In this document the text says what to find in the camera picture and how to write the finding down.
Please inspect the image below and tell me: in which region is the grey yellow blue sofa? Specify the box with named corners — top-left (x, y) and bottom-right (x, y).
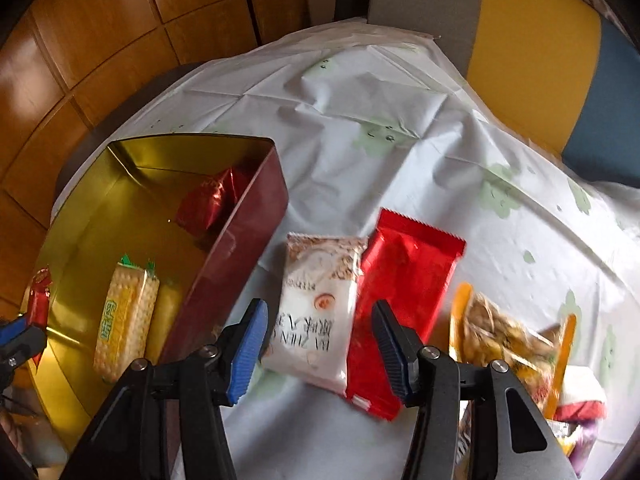
top-left (367, 0), bottom-right (640, 187)

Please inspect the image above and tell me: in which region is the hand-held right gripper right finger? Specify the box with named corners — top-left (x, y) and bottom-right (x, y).
top-left (371, 299), bottom-right (583, 480)

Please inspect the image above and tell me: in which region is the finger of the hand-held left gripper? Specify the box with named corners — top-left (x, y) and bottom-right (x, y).
top-left (0, 314), bottom-right (49, 378)

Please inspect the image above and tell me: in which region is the red and gold tin box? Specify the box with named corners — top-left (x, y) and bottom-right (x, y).
top-left (27, 134), bottom-right (290, 463)

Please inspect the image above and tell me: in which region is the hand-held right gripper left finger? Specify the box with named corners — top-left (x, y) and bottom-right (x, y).
top-left (60, 298), bottom-right (269, 480)

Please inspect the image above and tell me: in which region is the yellow green cracker packet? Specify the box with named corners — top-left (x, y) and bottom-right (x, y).
top-left (93, 254), bottom-right (161, 384)

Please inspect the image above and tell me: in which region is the red foil snack packet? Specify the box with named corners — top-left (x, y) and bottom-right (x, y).
top-left (175, 167), bottom-right (247, 242)

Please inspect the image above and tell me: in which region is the red and white snack packet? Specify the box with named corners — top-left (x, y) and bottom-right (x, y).
top-left (554, 367), bottom-right (609, 422)

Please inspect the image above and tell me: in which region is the white floral tablecloth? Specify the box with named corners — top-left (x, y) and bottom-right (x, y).
top-left (50, 17), bottom-right (640, 480)

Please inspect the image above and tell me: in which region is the wooden panelled cabinet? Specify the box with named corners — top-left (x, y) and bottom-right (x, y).
top-left (0, 0), bottom-right (312, 311)

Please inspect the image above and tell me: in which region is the orange clear seed packet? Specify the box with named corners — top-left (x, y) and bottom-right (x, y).
top-left (449, 281), bottom-right (579, 412)

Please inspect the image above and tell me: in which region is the long red snack packet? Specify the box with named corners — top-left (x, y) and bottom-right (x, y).
top-left (345, 207), bottom-right (467, 421)

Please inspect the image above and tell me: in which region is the purple snack packet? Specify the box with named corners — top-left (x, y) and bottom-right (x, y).
top-left (567, 417), bottom-right (609, 479)

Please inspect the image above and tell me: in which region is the small red candy packet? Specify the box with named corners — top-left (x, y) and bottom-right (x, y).
top-left (25, 266), bottom-right (54, 367)

